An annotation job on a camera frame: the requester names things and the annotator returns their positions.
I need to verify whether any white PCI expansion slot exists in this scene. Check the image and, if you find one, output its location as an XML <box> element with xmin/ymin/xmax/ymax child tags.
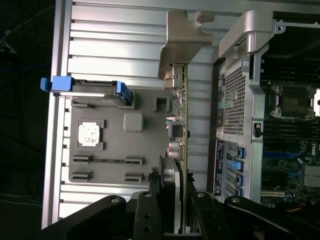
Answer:
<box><xmin>260</xmin><ymin>190</ymin><xmax>286</xmax><ymax>199</ymax></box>

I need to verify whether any green loose RAM stick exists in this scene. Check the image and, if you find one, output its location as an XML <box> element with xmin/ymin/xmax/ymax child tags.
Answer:
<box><xmin>88</xmin><ymin>157</ymin><xmax>127</xmax><ymax>163</ymax></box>

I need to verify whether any grey parts rack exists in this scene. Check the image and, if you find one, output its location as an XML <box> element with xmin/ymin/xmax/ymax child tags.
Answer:
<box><xmin>67</xmin><ymin>88</ymin><xmax>181</xmax><ymax>185</ymax></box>

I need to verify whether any green motherboard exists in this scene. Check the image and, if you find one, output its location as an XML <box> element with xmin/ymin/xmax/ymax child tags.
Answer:
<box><xmin>259</xmin><ymin>77</ymin><xmax>320</xmax><ymax>214</ymax></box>

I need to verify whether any CPU chip with silver lid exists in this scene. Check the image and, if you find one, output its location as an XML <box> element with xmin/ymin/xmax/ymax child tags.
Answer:
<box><xmin>77</xmin><ymin>121</ymin><xmax>103</xmax><ymax>148</ymax></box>

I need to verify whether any silver chipset heatsink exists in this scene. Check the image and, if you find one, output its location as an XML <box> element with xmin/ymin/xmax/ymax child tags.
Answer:
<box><xmin>303</xmin><ymin>165</ymin><xmax>320</xmax><ymax>188</ymax></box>

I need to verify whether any open PC case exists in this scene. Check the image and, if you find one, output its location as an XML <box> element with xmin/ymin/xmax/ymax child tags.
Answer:
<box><xmin>211</xmin><ymin>9</ymin><xmax>320</xmax><ymax>219</ymax></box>

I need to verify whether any CPU socket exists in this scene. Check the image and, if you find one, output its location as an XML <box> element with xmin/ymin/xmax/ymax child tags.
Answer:
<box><xmin>269</xmin><ymin>83</ymin><xmax>320</xmax><ymax>120</ymax></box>

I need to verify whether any silver hard disk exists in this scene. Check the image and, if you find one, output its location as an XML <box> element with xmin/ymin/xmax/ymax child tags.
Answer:
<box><xmin>53</xmin><ymin>78</ymin><xmax>126</xmax><ymax>101</ymax></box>

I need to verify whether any blue disk carrier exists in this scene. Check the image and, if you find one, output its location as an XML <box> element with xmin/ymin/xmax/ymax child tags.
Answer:
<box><xmin>39</xmin><ymin>75</ymin><xmax>134</xmax><ymax>106</ymax></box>

